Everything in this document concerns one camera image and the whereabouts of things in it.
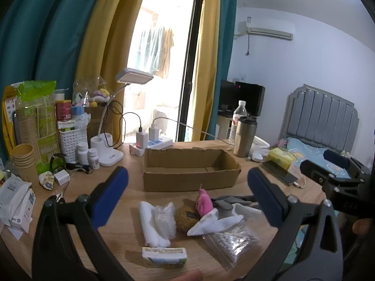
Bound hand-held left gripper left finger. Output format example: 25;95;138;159
32;166;135;281

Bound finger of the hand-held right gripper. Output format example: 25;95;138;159
300;159;333;188
323;149;364;171

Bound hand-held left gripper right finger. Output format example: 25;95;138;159
243;167;344;281

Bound grey glove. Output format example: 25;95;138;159
210;195;259;212

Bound white plastic bag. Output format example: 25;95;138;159
139;200;177;248

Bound white cloth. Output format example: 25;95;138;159
187;204;263;237

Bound clear zip bag of swabs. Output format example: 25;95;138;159
202;221;262;272

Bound pink plush toy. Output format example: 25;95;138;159
195;184;220;218

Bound brown cardboard box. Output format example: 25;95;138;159
142;147;242;193

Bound white tissue packet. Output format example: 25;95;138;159
142;246;188;269

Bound person's right hand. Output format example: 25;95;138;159
352;219;373;241

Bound blue printed bedding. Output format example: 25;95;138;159
285;137;352;180

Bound black smartphone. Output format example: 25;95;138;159
260;160;300;186

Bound yellow tissue pack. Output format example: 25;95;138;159
267;148;298;168

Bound white pill bottle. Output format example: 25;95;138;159
88;148;101;170
77;142;90;165

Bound grey bed headboard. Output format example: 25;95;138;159
279;84;360;153

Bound small white box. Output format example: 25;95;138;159
54;170;71;186

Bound white plastic container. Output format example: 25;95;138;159
251;135;270;156

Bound white plastic basket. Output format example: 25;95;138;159
58;127;89;163

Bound white power strip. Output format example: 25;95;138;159
129;136;173;157

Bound steel tumbler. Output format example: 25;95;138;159
233;116;258;158

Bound crumpled snack wrapper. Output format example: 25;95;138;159
39;172;56;190

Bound white cabinet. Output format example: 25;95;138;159
215;114;235;141

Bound clear water bottle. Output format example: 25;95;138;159
229;100;248;144

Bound stack of brown paper cups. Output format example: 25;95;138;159
11;144;41;191

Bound red can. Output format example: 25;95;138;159
55;100;73;121

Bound white wet wipe packets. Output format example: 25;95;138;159
0;175;36;235

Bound black monitor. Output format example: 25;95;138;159
234;81;266;117

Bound clear bag of plush toys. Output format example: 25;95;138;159
73;77;112;108

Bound green pack of paper cups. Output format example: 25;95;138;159
15;80;61;175

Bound white desk lamp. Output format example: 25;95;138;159
90;68;154;168

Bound yellow bag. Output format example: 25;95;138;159
1;86;19;153

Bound white air conditioner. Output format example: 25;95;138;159
245;18;295;42

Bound narrow yellow curtain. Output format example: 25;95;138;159
191;0;222;143

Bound hanging teal garment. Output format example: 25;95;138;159
136;27;165;73

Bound narrow teal curtain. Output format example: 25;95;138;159
215;0;238;115

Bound hanging beige garment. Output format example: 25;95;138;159
159;27;175;79

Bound wide yellow curtain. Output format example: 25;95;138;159
75;0;153;119

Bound large teal curtain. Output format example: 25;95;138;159
0;0;125;160

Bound black cable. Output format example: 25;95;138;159
103;100;145;149

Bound white cable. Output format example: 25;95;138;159
152;117;233;144

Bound black door frame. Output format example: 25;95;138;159
175;0;205;143

